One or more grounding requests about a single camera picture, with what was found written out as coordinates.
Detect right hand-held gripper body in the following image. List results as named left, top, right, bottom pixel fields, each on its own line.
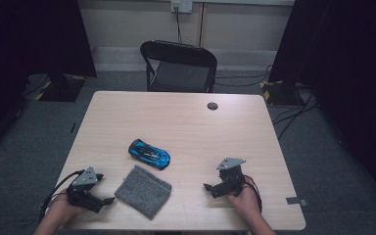
left=210, top=157, right=247, bottom=199

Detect black curtain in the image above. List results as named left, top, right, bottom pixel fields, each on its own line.
left=0, top=0, right=98, bottom=165
left=268, top=0, right=376, bottom=210

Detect person's left hand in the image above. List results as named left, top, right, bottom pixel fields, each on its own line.
left=47, top=189, right=89, bottom=226

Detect black stand base yellow tape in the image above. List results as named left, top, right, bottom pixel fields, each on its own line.
left=34, top=73, right=87, bottom=103
left=259, top=79, right=306, bottom=108

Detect white wall socket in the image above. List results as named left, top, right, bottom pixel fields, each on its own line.
left=170, top=0, right=194, bottom=14

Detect left hand-held gripper cable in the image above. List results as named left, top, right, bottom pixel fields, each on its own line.
left=38, top=169, right=85, bottom=223

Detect gray cloth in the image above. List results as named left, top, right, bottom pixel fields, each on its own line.
left=114, top=164, right=173, bottom=221

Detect hand-held gripper cable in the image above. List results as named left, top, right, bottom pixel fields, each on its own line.
left=38, top=169, right=85, bottom=223
left=244, top=174, right=263, bottom=213

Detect blue toy car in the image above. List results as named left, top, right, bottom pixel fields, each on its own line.
left=127, top=138, right=171, bottom=171

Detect right hand-held gripper cable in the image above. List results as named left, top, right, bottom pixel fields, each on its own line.
left=244, top=174, right=263, bottom=213

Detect person's right hand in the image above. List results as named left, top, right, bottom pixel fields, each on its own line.
left=226, top=185, right=262, bottom=216

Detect black floor cables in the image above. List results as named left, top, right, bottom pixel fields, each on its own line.
left=214, top=64, right=319, bottom=142

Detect black folding chair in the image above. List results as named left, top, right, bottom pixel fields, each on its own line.
left=139, top=39, right=218, bottom=94

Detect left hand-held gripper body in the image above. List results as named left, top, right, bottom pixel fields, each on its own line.
left=67, top=166, right=104, bottom=213

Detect black power cable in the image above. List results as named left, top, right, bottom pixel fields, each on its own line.
left=174, top=6, right=184, bottom=44

